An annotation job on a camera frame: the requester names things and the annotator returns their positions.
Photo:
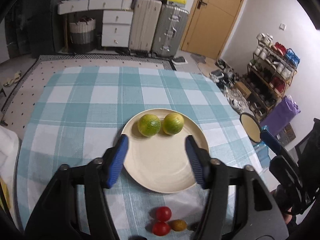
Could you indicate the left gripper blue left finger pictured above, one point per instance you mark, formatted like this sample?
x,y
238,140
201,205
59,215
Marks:
x,y
113,161

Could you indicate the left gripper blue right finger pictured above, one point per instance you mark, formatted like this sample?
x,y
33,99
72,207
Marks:
x,y
199,161

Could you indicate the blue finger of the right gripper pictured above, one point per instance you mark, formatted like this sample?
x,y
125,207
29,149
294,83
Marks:
x,y
272,142

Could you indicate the green yellow passion fruit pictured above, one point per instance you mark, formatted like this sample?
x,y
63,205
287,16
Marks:
x,y
149,125

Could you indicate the yellow wrinkled passion fruit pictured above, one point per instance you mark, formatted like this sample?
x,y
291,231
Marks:
x,y
173,123

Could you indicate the cream bin black rim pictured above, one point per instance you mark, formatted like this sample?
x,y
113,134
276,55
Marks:
x,y
251,127

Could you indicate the purple bag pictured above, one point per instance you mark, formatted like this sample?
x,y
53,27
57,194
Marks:
x,y
281,115

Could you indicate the cream round plate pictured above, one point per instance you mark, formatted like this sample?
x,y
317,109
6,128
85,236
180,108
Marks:
x,y
160,163

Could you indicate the red cherry tomato far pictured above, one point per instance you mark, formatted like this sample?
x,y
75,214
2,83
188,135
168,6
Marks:
x,y
163,214

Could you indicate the red cherry tomato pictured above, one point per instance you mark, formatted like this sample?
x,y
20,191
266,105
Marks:
x,y
163,214
161,228

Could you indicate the brown longan far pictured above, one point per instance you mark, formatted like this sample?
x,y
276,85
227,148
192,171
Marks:
x,y
178,225

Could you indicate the wooden shoe rack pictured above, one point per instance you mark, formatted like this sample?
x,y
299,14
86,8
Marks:
x,y
270,73

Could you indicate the red cherry tomato near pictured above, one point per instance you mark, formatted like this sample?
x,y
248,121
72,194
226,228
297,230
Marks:
x,y
161,228

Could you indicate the woven laundry basket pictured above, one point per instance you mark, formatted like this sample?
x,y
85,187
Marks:
x,y
83,35

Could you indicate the silver aluminium suitcase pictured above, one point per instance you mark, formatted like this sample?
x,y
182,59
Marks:
x,y
169,31

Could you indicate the beige hard suitcase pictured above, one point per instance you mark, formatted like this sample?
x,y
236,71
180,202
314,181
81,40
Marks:
x,y
144,22

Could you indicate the white drawer desk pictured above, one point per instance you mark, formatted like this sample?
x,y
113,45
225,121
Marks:
x,y
116,19

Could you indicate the wooden door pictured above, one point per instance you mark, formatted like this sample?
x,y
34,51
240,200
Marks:
x,y
210,25

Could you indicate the dark tall cabinet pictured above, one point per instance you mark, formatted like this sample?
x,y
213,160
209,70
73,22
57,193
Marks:
x,y
34,27

